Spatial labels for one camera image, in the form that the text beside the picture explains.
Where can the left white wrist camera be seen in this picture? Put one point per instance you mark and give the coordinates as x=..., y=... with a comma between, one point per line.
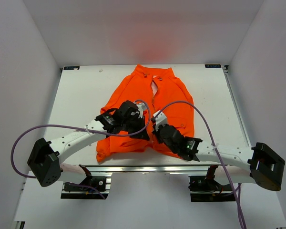
x=141, y=108

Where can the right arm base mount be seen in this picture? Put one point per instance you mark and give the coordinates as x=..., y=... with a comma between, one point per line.
x=206, y=189

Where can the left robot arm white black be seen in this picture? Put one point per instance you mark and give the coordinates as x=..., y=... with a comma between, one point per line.
x=47, y=159

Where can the left blue table label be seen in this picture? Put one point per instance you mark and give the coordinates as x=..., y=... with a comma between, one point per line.
x=71, y=68

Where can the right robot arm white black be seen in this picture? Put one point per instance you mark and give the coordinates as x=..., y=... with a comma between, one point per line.
x=262, y=163

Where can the orange jacket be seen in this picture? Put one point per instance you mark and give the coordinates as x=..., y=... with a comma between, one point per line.
x=157, y=87

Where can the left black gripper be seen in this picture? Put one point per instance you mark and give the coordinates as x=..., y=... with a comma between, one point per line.
x=142, y=136

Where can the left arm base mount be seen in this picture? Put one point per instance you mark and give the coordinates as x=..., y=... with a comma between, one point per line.
x=79, y=183

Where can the right blue table label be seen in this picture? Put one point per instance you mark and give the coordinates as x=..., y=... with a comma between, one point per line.
x=213, y=66

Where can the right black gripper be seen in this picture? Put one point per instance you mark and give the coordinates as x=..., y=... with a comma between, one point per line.
x=157, y=133

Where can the blue table label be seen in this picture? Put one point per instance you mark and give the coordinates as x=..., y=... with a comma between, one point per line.
x=213, y=66
x=71, y=68

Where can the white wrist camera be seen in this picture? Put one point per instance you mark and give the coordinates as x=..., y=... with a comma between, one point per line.
x=141, y=108
x=159, y=119

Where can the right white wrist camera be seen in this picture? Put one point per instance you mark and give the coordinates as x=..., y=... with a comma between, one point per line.
x=159, y=119

